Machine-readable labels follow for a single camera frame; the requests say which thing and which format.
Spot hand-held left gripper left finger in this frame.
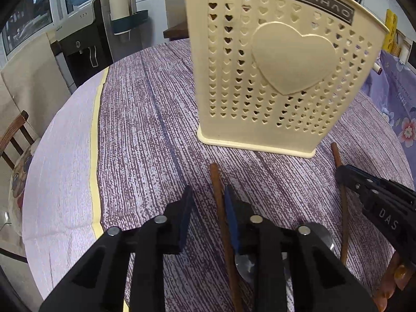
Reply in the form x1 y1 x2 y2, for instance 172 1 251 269
39 185 196 312

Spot brown wooden chopstick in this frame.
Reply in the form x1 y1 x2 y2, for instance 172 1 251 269
209 163 244 312
330 142 351 265

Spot blue wall holder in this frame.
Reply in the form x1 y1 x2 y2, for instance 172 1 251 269
110 9 150 35

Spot white window frame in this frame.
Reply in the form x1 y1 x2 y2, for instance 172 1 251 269
0 0 69 57

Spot light lilac tablecloth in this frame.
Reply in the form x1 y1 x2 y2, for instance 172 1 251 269
21 68 131 312

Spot owl print seat cushion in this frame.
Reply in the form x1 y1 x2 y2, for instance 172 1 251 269
10 136 43 223

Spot grey water dispenser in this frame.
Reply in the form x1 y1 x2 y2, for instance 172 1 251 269
52 0 114 88

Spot cream perforated utensil holder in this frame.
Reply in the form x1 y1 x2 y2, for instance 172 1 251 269
182 0 391 159

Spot yellow roll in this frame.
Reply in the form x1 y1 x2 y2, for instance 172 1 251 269
383 9 400 53

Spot metal spoon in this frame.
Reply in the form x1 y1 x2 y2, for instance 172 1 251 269
235 226 337 283

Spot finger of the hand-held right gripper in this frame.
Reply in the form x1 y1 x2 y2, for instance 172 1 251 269
336 165 391 203

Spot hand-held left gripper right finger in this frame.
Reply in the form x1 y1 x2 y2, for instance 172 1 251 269
224 185 379 312

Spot dark wooden counter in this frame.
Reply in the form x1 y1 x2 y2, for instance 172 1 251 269
163 19 190 40

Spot beige cloth cover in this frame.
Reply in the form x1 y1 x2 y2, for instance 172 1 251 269
0 32 73 144

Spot person's right hand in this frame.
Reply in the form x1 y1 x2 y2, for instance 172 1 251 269
373 252 411 312

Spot purple floral cloth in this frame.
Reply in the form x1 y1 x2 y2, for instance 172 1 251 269
361 50 416 158

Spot wooden chair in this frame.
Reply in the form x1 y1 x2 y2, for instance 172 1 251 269
0 110 36 264

